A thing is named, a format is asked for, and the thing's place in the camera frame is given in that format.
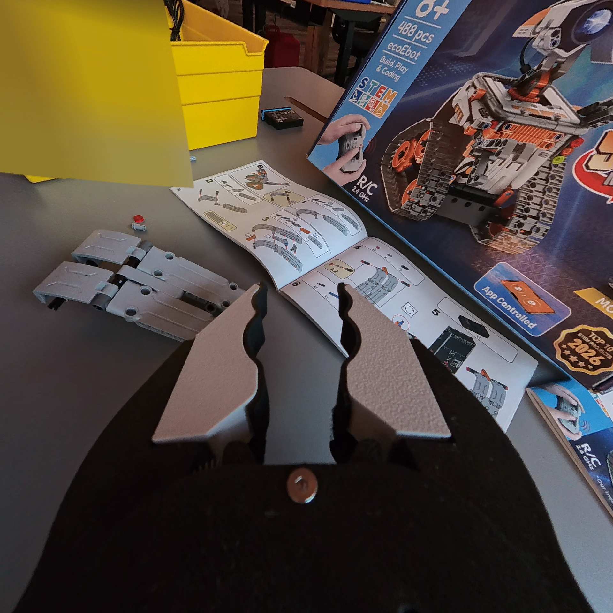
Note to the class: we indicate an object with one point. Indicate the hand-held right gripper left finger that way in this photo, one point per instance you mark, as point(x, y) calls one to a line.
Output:
point(210, 383)

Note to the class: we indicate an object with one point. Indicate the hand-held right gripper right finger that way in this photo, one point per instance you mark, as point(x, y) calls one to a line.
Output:
point(397, 383)

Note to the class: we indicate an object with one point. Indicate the grey building block assembly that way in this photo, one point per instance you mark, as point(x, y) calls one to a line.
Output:
point(158, 297)

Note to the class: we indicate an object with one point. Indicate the small red grey piece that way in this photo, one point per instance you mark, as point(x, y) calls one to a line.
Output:
point(138, 221)

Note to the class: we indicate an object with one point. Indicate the white instruction booklet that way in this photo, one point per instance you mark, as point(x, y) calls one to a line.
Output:
point(306, 225)

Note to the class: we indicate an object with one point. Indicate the printed cardboard sheet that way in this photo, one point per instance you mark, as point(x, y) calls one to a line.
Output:
point(574, 440)

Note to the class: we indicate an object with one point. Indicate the blue robot kit box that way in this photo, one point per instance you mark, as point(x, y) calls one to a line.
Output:
point(431, 191)

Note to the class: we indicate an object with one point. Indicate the small black blue device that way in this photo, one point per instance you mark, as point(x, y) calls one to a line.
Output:
point(282, 118)

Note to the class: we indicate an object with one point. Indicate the red bags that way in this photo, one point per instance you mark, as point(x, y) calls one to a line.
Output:
point(282, 45)

